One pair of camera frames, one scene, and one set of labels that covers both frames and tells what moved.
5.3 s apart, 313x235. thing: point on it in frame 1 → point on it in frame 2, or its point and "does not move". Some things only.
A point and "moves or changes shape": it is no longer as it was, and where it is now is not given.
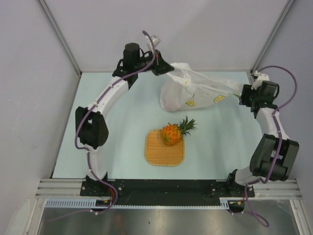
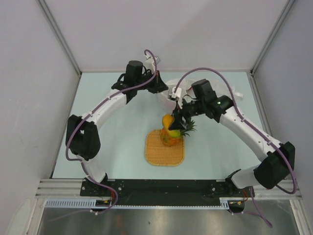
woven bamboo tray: [159, 152] does not move
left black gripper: [160, 67] → [158, 84]
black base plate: [166, 192] does not move
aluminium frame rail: [71, 188] does not move
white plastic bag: [185, 88] moves or changes shape
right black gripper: [246, 90] → [177, 115]
